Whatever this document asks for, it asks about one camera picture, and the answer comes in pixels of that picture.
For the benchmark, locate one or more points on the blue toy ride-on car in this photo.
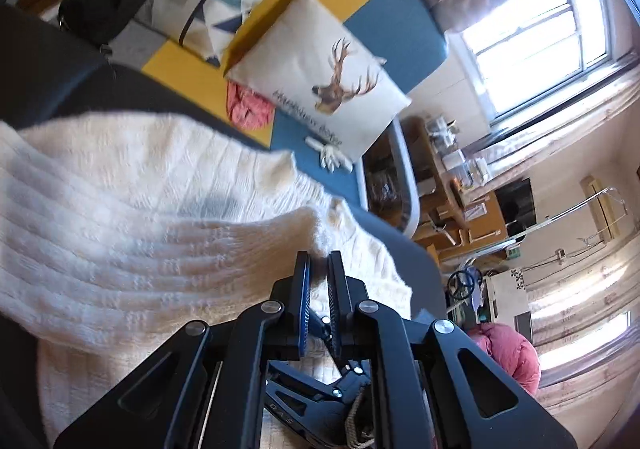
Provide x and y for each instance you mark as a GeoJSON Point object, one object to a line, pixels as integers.
{"type": "Point", "coordinates": [464, 284]}

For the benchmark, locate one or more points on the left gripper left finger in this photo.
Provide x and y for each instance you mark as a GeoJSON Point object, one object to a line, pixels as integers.
{"type": "Point", "coordinates": [205, 386]}

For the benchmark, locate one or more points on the deer print cushion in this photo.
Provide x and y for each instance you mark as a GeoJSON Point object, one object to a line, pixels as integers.
{"type": "Point", "coordinates": [314, 69]}

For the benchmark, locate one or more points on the wall air conditioner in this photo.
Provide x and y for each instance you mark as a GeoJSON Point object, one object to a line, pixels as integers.
{"type": "Point", "coordinates": [607, 208]}

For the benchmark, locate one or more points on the blue yellow grey sofa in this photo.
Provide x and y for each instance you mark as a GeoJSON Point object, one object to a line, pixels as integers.
{"type": "Point", "coordinates": [47, 73]}

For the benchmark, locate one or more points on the black television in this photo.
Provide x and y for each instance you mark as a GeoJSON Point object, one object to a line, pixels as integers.
{"type": "Point", "coordinates": [517, 205]}

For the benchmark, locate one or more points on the pink cloth on sofa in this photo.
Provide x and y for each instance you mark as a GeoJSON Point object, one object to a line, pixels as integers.
{"type": "Point", "coordinates": [247, 107]}

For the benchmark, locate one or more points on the pink bed quilt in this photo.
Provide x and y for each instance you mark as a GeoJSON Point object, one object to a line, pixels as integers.
{"type": "Point", "coordinates": [512, 351]}

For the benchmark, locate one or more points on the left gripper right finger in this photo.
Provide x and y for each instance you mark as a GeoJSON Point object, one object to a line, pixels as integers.
{"type": "Point", "coordinates": [431, 385]}

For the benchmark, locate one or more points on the wooden side table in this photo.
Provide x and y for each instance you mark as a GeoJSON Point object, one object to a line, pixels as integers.
{"type": "Point", "coordinates": [447, 225]}

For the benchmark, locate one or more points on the white glove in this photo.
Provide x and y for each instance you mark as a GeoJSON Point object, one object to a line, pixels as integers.
{"type": "Point", "coordinates": [330, 158]}

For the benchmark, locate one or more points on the cream knitted sweater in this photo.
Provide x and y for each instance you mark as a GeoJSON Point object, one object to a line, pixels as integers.
{"type": "Point", "coordinates": [117, 228]}

